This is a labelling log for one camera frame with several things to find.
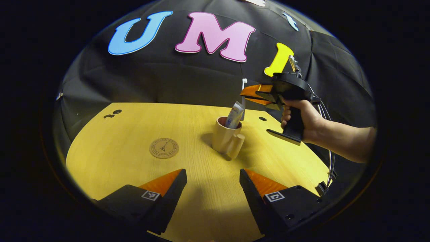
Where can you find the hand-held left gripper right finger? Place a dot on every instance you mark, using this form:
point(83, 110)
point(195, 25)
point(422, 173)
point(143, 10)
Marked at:
point(252, 198)

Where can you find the round brown coaster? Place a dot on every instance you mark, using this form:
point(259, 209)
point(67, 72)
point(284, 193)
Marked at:
point(164, 148)

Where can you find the wooden desktop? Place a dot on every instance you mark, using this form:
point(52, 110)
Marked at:
point(117, 168)

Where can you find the silver metal clip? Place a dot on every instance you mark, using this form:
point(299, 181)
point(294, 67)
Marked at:
point(59, 96)

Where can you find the black table clamp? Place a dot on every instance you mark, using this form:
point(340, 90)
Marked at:
point(321, 188)

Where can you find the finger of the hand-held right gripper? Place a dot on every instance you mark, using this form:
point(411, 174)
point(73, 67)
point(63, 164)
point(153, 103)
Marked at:
point(267, 102)
point(255, 90)

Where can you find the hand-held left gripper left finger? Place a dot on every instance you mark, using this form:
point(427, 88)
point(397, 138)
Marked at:
point(169, 201)

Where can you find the black backdrop cloth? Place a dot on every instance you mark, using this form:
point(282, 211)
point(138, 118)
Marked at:
point(168, 77)

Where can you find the light blue toothbrush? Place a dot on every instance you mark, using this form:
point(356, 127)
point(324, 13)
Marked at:
point(244, 84)

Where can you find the white toothpaste tube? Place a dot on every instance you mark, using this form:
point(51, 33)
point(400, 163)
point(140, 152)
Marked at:
point(234, 116)

